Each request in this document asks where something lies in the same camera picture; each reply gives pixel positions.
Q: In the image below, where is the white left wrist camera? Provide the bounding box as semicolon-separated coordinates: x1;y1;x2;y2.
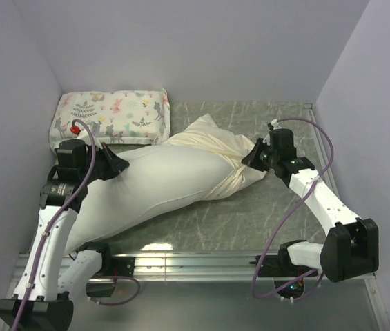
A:
70;125;99;145

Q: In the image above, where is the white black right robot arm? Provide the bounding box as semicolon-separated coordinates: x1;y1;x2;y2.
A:
242;128;379;283

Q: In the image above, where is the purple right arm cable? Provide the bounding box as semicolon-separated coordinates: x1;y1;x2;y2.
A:
251;117;334;300

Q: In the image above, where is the aluminium front mounting rail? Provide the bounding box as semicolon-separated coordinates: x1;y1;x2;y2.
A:
18;253;377;283

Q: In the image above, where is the white pillow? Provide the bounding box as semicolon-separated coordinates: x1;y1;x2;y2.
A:
65;145;233;253

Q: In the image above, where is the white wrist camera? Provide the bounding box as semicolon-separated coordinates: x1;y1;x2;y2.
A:
70;125;99;145
267;119;282;131

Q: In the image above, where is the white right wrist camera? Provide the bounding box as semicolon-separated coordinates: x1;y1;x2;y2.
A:
267;119;282;131

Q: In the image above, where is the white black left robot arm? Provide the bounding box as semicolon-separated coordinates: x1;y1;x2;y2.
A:
0;139;129;330

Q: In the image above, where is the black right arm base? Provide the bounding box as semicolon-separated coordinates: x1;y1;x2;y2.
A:
257;240;311;299

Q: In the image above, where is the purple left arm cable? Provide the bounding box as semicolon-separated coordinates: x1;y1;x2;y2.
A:
8;119;141;331

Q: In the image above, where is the cream satin pillowcase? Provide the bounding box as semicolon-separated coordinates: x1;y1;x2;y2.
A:
164;114;266;201

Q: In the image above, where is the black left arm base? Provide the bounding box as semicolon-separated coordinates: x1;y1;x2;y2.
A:
86;256;135;298

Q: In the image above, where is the animal print patterned pillow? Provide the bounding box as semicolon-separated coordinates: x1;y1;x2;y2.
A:
49;89;170;150

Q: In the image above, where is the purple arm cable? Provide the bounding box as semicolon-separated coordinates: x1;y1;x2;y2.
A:
251;117;334;300
8;119;141;331

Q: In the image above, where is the aluminium right side rail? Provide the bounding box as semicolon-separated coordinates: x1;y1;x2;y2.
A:
303;102;378;277

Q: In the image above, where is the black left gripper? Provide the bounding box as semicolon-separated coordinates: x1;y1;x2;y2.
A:
78;141;126;183

